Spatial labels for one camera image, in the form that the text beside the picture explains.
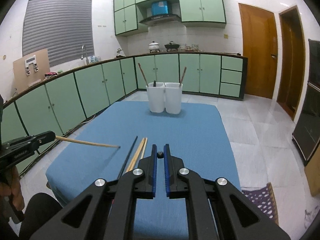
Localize green cabinets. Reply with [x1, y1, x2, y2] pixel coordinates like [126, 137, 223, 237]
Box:
[113, 0, 227, 36]
[1, 53, 248, 142]

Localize blue box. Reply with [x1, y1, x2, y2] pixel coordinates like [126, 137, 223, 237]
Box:
[151, 1, 172, 16]

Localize red patterned chopstick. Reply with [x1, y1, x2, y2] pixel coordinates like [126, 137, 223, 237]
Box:
[180, 67, 187, 87]

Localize green upper cabinets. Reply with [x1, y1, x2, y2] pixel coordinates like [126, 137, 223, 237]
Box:
[113, 0, 227, 36]

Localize chrome faucet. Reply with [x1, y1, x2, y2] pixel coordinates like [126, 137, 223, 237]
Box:
[80, 45, 89, 65]

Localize blue table cloth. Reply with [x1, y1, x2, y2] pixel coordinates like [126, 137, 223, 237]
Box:
[45, 100, 242, 240]

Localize white pot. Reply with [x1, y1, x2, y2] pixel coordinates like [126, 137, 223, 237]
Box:
[149, 41, 161, 53]

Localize red-tipped wooden chopstick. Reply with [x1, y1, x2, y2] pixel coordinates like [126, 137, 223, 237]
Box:
[138, 63, 149, 87]

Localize black glass cabinet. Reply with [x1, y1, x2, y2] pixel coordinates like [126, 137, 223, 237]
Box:
[292, 40, 320, 165]

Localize open wooden doorway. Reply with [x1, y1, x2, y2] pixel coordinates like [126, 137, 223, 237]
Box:
[277, 5, 305, 119]

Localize green lower cabinets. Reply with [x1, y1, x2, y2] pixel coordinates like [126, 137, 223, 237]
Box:
[1, 53, 248, 142]

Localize red cloth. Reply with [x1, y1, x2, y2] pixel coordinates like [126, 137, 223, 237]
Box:
[44, 72, 57, 79]

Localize grey window blind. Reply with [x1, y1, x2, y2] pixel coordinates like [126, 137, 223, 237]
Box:
[22, 0, 95, 67]

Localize closed wooden door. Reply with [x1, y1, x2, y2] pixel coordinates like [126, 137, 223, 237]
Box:
[239, 3, 278, 99]

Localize white twin utensil holder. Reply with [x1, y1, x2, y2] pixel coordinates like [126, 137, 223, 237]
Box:
[146, 82, 183, 115]

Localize black chopstick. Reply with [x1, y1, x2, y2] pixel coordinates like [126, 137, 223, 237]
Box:
[117, 136, 138, 180]

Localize plain wooden chopstick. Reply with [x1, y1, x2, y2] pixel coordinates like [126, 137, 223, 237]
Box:
[55, 135, 120, 148]

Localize black wok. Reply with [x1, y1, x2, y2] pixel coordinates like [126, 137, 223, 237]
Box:
[164, 41, 180, 52]

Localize purple patterned cushion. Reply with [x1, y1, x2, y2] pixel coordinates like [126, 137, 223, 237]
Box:
[242, 183, 279, 225]

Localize light wooden chopstick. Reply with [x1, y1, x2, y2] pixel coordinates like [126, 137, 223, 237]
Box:
[140, 138, 148, 159]

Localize cardboard box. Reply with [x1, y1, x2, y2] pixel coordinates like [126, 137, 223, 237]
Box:
[304, 146, 320, 197]

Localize person's left hand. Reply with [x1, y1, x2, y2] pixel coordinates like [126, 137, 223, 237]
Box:
[1, 166, 25, 211]

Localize black range hood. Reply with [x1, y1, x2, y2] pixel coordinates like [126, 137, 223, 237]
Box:
[140, 14, 181, 26]

